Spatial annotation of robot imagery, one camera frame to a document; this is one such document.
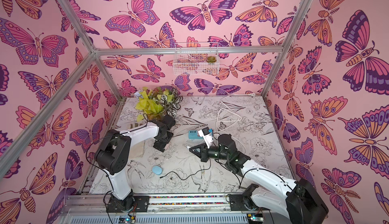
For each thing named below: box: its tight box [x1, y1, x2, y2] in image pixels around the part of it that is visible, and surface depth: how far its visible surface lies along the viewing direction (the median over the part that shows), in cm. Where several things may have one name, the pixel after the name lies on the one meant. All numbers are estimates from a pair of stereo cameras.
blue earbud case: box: [151, 165, 163, 175], surface depth 85 cm
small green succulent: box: [206, 55, 217, 64], surface depth 94 cm
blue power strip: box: [188, 130, 205, 140], surface depth 99 cm
